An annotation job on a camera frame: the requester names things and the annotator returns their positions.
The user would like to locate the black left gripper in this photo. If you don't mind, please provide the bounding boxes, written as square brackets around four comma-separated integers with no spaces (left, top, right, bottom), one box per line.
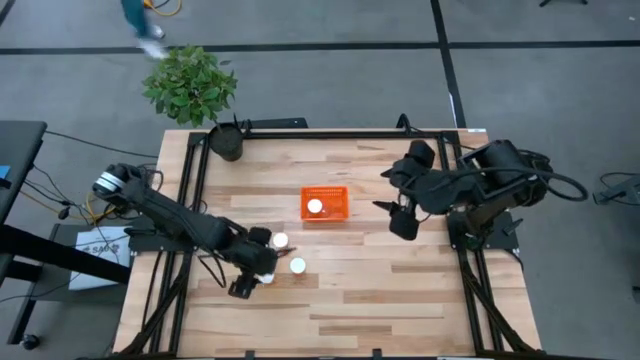
[227,227,298,276]

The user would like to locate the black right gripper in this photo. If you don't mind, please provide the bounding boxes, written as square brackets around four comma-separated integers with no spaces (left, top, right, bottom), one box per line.
[372,139,438,215]

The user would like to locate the orange plastic slotted basket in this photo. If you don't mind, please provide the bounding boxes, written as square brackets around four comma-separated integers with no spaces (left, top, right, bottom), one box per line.
[299,185,350,223]

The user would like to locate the black plant pot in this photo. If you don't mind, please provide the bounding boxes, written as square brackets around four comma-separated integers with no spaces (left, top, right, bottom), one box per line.
[208,122,245,163]

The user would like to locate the white printed box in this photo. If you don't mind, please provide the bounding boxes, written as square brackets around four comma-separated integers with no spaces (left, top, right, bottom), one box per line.
[68,225,132,291]

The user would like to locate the green leafy plant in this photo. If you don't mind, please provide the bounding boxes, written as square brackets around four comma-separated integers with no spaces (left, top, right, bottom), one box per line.
[141,44,239,129]

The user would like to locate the person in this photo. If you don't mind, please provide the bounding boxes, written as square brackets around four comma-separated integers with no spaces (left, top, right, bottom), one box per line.
[119,0,169,60]

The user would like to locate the black desk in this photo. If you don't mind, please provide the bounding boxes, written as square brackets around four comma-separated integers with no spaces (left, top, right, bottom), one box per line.
[0,119,132,346]

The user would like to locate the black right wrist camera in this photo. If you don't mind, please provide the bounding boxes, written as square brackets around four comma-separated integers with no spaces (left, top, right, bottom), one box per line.
[388,208,420,242]

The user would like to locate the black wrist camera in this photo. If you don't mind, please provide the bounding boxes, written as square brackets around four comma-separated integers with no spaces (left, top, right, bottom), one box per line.
[388,208,420,242]
[228,273,260,300]

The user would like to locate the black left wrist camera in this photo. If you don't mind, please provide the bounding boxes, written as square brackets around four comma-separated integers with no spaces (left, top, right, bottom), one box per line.
[228,273,260,300]

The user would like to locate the black aluminium extrusion table frame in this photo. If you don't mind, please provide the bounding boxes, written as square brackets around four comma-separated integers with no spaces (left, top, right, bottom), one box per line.
[112,117,544,360]

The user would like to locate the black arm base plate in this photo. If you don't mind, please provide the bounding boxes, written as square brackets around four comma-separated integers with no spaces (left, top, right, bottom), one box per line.
[446,209,521,251]
[124,219,199,254]

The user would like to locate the yellow thin cable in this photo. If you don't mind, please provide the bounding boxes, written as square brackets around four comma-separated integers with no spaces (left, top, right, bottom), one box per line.
[19,189,119,224]

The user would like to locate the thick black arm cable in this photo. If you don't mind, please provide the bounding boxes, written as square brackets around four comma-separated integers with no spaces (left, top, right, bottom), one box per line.
[514,149,590,204]

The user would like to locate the thin black floor cable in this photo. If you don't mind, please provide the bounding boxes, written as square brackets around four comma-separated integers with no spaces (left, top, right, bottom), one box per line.
[43,129,160,160]

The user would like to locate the yellow floor cable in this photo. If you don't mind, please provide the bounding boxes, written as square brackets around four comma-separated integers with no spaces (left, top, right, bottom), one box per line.
[143,0,183,18]

